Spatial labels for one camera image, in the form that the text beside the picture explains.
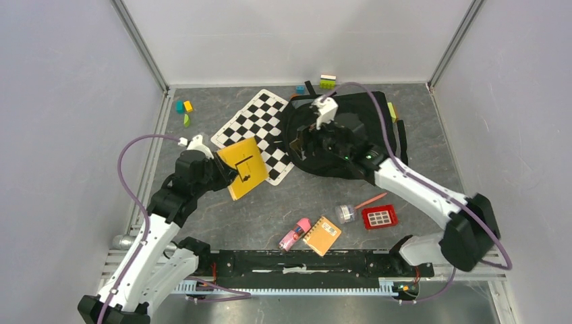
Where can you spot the red calculator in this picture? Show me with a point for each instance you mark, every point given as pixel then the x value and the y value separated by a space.
pixel 379 217

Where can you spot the black backpack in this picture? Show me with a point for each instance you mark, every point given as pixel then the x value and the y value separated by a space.
pixel 363 135

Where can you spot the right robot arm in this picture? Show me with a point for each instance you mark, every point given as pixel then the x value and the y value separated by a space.
pixel 469 229

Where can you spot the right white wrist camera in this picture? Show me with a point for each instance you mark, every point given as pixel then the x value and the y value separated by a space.
pixel 326 110

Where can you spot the green half-round block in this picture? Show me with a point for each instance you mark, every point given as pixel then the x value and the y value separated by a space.
pixel 186 121

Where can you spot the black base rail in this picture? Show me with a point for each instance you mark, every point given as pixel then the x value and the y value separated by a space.
pixel 295 273

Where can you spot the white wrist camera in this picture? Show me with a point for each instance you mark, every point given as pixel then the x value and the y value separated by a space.
pixel 326 110
pixel 196 143

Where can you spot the teal wooden block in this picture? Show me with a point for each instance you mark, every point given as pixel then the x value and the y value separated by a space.
pixel 179 107

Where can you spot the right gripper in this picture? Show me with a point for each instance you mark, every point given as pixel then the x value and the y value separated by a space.
pixel 306 134

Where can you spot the pink pencil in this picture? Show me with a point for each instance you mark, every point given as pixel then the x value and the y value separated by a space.
pixel 371 200

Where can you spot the black white chessboard mat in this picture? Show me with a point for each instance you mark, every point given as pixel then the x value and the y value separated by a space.
pixel 259 119

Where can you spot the yellow notebook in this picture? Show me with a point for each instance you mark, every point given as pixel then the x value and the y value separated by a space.
pixel 244 157

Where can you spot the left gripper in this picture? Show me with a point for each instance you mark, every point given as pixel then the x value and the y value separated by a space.
pixel 226 174

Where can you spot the yellow wooden block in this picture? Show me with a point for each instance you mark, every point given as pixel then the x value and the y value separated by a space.
pixel 188 106

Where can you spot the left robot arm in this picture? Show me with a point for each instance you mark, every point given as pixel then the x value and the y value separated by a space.
pixel 136 288

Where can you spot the green white lego brick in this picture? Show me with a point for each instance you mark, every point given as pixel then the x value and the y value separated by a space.
pixel 327 82

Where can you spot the orange green sticky notes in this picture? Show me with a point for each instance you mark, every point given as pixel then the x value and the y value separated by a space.
pixel 393 112

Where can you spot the orange spiral notepad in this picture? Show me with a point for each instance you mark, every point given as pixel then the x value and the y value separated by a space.
pixel 322 235

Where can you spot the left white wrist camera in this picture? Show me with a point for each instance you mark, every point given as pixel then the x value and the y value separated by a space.
pixel 196 143

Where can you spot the clear plastic box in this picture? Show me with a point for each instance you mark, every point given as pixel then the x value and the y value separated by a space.
pixel 345 213

